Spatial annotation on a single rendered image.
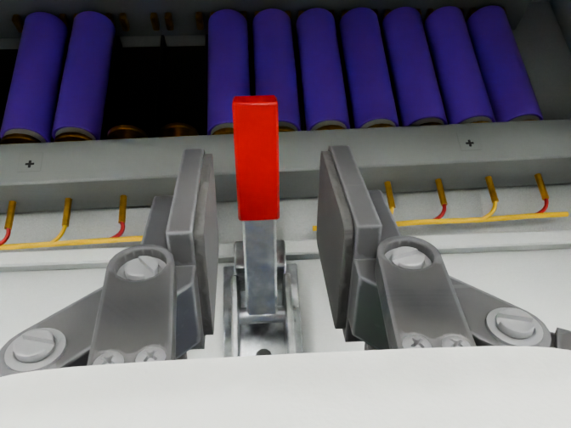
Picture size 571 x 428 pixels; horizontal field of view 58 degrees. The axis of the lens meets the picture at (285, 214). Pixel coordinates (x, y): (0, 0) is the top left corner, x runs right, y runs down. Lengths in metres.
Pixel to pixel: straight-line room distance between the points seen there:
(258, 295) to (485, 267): 0.09
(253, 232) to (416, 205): 0.09
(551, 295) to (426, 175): 0.07
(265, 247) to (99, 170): 0.07
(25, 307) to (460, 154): 0.17
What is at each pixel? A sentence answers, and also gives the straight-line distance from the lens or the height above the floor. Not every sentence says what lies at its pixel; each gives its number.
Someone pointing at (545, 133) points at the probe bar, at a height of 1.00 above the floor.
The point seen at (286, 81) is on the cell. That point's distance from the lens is 0.22.
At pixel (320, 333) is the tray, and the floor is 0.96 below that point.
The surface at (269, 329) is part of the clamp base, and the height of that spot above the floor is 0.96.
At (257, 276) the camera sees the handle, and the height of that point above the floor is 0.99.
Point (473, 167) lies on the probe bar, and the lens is 0.21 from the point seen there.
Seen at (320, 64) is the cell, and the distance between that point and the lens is 0.23.
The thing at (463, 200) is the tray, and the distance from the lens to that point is 0.23.
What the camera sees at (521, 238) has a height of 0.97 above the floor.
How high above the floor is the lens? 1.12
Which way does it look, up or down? 43 degrees down
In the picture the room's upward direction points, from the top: 1 degrees clockwise
